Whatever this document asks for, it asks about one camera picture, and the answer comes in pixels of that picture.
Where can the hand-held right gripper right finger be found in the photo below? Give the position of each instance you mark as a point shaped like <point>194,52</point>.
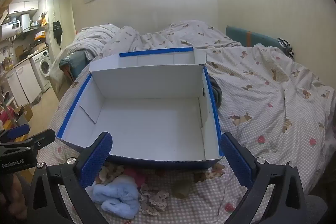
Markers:
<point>236,161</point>

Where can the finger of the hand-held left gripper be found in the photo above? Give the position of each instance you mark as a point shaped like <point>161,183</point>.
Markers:
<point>44,136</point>
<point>17,131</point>

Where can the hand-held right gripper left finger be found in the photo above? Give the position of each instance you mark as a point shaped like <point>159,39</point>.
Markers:
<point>95,158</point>

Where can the light blue fluffy towel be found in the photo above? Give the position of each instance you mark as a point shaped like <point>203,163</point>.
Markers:
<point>118,195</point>

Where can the white cardboard box blue edges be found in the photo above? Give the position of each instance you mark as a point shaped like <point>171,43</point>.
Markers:
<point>152,113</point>

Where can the person's left hand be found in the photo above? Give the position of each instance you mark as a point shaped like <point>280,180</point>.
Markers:
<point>13,190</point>

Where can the hot pink cloth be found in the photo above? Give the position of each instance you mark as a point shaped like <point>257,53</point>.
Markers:
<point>134,174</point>

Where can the white floor cabinets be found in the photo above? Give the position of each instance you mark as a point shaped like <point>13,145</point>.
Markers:
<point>22,79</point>

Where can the printed checked bedsheet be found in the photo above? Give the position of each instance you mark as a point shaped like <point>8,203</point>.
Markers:
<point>262,108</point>

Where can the beige lace cloth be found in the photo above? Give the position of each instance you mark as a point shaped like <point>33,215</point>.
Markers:
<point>152,200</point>

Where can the white washing machine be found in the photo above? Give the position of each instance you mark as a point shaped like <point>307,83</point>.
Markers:
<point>43,64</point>

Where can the dark grey cloth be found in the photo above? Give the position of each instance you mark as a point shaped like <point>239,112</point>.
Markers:
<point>216,90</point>

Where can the white water heater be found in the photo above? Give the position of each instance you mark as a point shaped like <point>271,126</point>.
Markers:
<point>10,27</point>

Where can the black hanging garment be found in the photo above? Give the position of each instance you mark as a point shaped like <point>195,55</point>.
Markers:
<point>57,29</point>

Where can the white cylindrical appliance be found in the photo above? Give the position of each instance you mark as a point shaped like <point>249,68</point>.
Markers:
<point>25,22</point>

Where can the black and white patterned item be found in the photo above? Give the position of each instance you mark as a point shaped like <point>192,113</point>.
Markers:
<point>286,47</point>

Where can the printed rumpled quilt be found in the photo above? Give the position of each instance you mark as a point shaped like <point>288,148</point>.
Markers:
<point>157,35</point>

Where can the white wall cabinets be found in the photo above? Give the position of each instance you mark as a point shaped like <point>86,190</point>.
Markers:
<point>23,6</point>

